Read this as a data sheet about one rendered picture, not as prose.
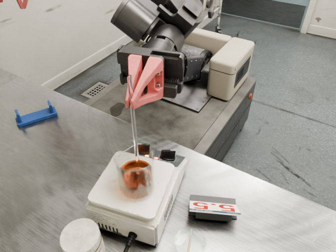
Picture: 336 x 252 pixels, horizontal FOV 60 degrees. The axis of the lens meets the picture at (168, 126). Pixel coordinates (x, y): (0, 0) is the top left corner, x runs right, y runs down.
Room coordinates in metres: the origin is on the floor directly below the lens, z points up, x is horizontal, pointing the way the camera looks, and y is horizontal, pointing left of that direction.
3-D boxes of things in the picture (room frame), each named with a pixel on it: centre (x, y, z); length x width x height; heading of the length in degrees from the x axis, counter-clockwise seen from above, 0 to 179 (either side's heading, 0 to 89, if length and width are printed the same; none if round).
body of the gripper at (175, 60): (0.42, 0.02, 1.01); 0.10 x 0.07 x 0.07; 75
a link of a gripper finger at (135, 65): (0.35, 0.03, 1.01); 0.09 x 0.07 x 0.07; 165
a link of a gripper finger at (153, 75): (0.35, 0.05, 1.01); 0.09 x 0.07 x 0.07; 165
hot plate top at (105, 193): (0.31, 0.06, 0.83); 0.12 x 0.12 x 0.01; 72
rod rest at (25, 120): (0.59, 0.34, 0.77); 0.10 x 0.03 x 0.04; 120
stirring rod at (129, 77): (0.31, 0.05, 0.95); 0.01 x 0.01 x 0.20
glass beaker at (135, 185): (0.30, 0.05, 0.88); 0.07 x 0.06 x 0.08; 133
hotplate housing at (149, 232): (0.34, 0.05, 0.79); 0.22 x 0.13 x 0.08; 162
